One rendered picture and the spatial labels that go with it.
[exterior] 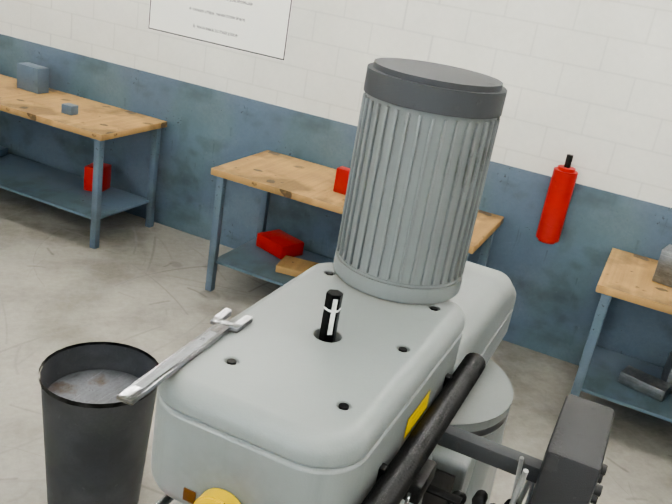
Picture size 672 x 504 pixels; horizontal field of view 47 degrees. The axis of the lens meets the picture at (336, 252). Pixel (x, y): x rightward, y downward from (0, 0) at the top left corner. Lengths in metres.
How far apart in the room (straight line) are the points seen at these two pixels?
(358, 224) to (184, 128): 5.17
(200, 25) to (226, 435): 5.35
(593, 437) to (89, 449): 2.32
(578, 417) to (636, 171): 3.89
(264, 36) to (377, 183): 4.74
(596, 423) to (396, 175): 0.52
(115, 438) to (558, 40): 3.46
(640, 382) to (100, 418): 3.09
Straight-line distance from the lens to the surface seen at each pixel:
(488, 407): 1.59
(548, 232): 5.12
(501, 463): 1.34
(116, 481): 3.38
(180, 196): 6.40
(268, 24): 5.78
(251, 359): 0.92
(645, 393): 4.92
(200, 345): 0.93
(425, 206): 1.08
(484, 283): 1.63
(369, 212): 1.11
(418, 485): 1.13
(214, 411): 0.85
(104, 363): 3.54
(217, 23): 6.00
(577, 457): 1.22
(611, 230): 5.21
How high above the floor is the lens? 2.35
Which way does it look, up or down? 21 degrees down
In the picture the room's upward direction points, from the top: 10 degrees clockwise
